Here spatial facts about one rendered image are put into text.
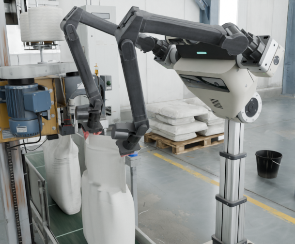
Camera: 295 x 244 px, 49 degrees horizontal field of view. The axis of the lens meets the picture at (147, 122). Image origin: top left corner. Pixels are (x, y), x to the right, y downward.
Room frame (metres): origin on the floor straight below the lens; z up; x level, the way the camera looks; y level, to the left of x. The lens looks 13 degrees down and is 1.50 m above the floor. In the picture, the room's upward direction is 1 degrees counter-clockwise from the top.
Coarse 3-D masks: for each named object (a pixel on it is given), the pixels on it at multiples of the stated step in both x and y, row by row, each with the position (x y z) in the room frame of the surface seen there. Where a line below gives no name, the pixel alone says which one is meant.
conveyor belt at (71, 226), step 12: (36, 156) 3.21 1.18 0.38; (36, 168) 2.87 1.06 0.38; (48, 204) 2.15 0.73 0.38; (60, 216) 1.97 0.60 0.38; (72, 216) 1.97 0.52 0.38; (60, 228) 1.83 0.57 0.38; (72, 228) 1.82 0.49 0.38; (60, 240) 1.70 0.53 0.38; (72, 240) 1.69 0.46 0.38; (84, 240) 1.69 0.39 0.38
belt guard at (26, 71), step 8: (32, 64) 1.64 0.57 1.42; (40, 64) 1.63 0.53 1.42; (48, 64) 1.61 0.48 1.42; (56, 64) 1.66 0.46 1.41; (64, 64) 1.73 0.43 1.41; (72, 64) 1.80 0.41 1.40; (0, 72) 1.47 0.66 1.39; (8, 72) 1.45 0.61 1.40; (16, 72) 1.45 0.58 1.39; (24, 72) 1.46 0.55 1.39; (32, 72) 1.49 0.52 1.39; (40, 72) 1.53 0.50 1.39; (48, 72) 1.59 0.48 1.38; (56, 72) 1.66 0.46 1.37; (64, 72) 1.73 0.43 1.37
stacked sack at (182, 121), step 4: (152, 116) 4.90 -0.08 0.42; (156, 116) 4.75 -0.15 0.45; (160, 116) 4.65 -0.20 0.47; (160, 120) 4.65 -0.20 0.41; (164, 120) 4.55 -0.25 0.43; (168, 120) 4.44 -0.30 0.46; (172, 120) 4.40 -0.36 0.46; (176, 120) 4.42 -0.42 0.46; (180, 120) 4.44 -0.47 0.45; (184, 120) 4.47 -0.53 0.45; (188, 120) 4.49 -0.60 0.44; (192, 120) 4.52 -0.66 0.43; (172, 124) 4.38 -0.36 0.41; (176, 124) 4.41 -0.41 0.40; (180, 124) 4.44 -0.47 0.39
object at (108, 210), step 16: (96, 144) 1.68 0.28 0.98; (112, 144) 1.64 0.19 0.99; (96, 160) 1.48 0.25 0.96; (112, 160) 1.45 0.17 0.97; (96, 176) 1.48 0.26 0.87; (112, 176) 1.45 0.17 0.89; (96, 192) 1.49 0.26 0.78; (112, 192) 1.42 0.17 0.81; (128, 192) 1.45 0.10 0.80; (96, 208) 1.48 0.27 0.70; (112, 208) 1.39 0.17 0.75; (128, 208) 1.43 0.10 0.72; (96, 224) 1.48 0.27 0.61; (112, 224) 1.39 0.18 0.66; (128, 224) 1.42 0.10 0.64; (96, 240) 1.48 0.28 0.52; (112, 240) 1.39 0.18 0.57; (128, 240) 1.42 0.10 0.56
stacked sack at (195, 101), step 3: (186, 99) 5.23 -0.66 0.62; (189, 99) 5.19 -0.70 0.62; (192, 99) 5.15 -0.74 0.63; (195, 99) 5.14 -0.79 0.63; (198, 99) 5.13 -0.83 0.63; (186, 102) 5.17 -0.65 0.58; (189, 102) 5.12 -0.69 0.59; (192, 102) 5.07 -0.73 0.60; (195, 102) 5.03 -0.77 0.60; (198, 102) 4.97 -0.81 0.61; (201, 102) 4.95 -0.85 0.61; (195, 105) 5.00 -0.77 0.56; (198, 105) 4.94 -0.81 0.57; (201, 105) 4.89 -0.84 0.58; (204, 105) 4.83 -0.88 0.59; (207, 108) 4.78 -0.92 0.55; (210, 108) 4.76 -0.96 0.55
